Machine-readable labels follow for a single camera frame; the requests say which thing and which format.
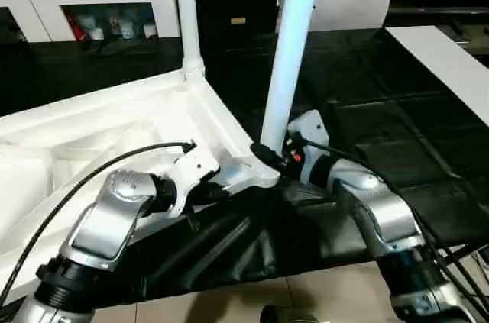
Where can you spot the white flat sheet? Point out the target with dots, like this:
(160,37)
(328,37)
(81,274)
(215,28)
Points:
(447,67)

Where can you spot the black stand leg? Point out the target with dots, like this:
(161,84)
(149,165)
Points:
(467,253)

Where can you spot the small tan label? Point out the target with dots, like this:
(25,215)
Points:
(238,20)

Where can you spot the white plastic table top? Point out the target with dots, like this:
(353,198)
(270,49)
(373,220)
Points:
(92,124)

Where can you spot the black work mat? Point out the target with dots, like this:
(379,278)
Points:
(382,94)

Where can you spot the white plastic table leg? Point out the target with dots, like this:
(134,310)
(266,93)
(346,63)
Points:
(290,48)
(188,17)

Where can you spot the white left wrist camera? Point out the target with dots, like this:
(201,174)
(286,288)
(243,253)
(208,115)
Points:
(195,172)

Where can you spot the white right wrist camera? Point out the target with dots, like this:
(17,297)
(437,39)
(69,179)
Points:
(309,128)

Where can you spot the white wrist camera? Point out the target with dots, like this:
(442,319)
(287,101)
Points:
(309,128)
(195,172)

